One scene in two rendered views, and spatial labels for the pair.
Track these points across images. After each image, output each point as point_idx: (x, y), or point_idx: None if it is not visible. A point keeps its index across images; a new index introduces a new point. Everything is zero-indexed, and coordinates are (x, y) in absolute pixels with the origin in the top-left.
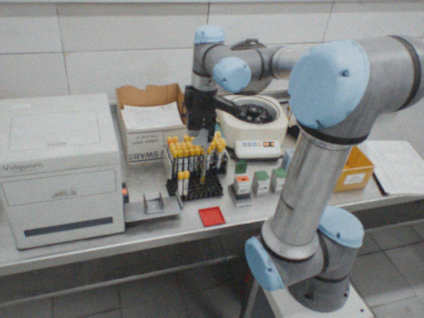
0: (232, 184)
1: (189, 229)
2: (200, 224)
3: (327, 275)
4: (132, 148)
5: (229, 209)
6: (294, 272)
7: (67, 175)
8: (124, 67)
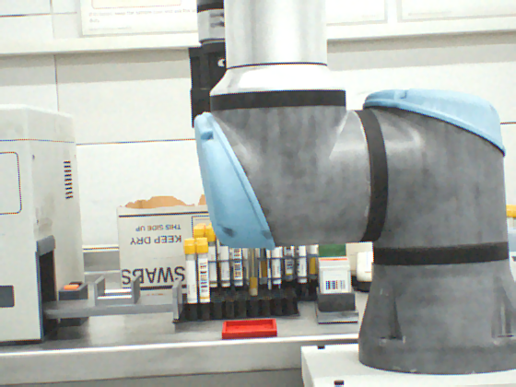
0: (319, 287)
1: (185, 341)
2: (216, 336)
3: (416, 238)
4: (130, 255)
5: (299, 325)
6: (273, 146)
7: None
8: (165, 174)
